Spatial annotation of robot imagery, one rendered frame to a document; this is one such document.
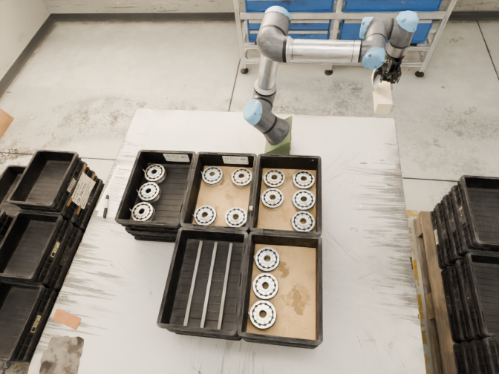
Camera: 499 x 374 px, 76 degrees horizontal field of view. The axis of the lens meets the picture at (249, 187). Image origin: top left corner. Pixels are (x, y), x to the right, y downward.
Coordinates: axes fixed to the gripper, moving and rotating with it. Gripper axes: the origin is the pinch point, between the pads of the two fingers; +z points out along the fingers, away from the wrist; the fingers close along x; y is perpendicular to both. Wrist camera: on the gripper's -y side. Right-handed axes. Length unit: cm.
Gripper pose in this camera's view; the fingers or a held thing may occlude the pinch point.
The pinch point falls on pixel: (382, 87)
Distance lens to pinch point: 164.6
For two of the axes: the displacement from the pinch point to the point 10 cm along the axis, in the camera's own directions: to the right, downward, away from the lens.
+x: 9.9, 0.7, -1.4
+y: -1.3, 8.6, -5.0
